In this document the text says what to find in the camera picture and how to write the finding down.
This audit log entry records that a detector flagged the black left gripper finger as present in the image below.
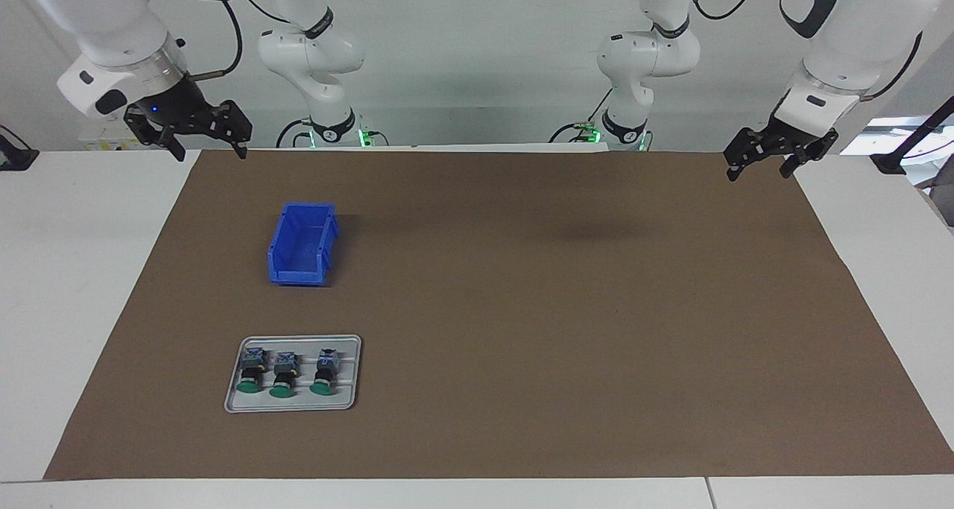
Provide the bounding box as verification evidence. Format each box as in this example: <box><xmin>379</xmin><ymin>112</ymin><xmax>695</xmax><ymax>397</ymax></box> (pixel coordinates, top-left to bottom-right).
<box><xmin>724</xmin><ymin>127</ymin><xmax>776</xmax><ymax>182</ymax></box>
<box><xmin>780</xmin><ymin>148</ymin><xmax>821</xmax><ymax>180</ymax></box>

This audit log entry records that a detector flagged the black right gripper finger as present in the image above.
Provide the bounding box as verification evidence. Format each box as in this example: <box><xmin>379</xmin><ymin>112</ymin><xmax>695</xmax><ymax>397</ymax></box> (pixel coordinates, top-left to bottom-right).
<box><xmin>216</xmin><ymin>101</ymin><xmax>253</xmax><ymax>159</ymax></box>
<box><xmin>124</xmin><ymin>111</ymin><xmax>186</xmax><ymax>161</ymax></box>

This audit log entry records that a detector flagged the green push button switch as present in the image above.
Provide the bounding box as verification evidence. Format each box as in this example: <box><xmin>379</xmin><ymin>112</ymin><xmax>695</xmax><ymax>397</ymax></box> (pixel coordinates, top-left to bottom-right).
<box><xmin>269</xmin><ymin>352</ymin><xmax>300</xmax><ymax>399</ymax></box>
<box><xmin>237</xmin><ymin>347</ymin><xmax>268</xmax><ymax>394</ymax></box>
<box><xmin>309</xmin><ymin>348</ymin><xmax>342</xmax><ymax>396</ymax></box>

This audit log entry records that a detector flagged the white power box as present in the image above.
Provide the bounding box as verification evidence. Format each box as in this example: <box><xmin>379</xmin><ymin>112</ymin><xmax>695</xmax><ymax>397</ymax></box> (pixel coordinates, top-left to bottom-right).
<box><xmin>80</xmin><ymin>125</ymin><xmax>142</xmax><ymax>151</ymax></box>

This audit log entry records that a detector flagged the blue plastic bin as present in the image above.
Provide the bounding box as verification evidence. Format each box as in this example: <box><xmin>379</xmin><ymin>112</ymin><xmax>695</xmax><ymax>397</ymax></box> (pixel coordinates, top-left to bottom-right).
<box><xmin>268</xmin><ymin>202</ymin><xmax>340</xmax><ymax>286</ymax></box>

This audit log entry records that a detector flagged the grey metal tray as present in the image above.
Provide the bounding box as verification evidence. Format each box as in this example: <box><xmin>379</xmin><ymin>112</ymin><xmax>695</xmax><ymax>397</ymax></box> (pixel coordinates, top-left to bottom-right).
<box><xmin>224</xmin><ymin>335</ymin><xmax>362</xmax><ymax>414</ymax></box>

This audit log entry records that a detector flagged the brown table mat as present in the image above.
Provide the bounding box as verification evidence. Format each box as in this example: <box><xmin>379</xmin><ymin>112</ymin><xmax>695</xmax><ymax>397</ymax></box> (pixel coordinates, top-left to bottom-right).
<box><xmin>43</xmin><ymin>149</ymin><xmax>954</xmax><ymax>480</ymax></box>

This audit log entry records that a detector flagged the black right base cable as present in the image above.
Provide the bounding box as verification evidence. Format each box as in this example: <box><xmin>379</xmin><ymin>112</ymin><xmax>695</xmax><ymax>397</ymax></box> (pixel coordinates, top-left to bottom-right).
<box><xmin>276</xmin><ymin>118</ymin><xmax>315</xmax><ymax>149</ymax></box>

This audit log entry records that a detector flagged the black base cable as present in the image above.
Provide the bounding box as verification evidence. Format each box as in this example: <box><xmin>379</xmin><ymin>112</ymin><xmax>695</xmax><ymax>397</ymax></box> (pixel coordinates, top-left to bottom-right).
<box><xmin>276</xmin><ymin>118</ymin><xmax>315</xmax><ymax>149</ymax></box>
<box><xmin>549</xmin><ymin>88</ymin><xmax>613</xmax><ymax>145</ymax></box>

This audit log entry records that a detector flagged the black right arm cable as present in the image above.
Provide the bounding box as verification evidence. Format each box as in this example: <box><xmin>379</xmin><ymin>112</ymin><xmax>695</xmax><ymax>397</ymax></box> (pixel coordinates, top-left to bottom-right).
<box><xmin>186</xmin><ymin>0</ymin><xmax>244</xmax><ymax>82</ymax></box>

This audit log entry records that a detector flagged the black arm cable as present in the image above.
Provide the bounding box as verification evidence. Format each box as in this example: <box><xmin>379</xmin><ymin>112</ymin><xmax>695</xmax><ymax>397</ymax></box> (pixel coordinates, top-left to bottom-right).
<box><xmin>689</xmin><ymin>0</ymin><xmax>925</xmax><ymax>101</ymax></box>
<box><xmin>186</xmin><ymin>0</ymin><xmax>244</xmax><ymax>82</ymax></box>

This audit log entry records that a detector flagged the black camera stand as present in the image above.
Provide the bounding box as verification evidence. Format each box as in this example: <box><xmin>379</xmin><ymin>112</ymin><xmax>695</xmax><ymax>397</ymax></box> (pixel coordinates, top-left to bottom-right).
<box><xmin>871</xmin><ymin>95</ymin><xmax>954</xmax><ymax>174</ymax></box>

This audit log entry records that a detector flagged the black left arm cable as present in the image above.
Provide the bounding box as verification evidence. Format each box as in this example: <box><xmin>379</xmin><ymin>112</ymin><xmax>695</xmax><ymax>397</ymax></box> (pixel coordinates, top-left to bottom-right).
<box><xmin>689</xmin><ymin>0</ymin><xmax>925</xmax><ymax>101</ymax></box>

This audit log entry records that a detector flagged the black left base cable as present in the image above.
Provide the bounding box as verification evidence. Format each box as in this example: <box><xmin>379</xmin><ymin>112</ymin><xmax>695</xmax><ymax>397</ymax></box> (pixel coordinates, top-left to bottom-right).
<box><xmin>549</xmin><ymin>88</ymin><xmax>613</xmax><ymax>145</ymax></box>

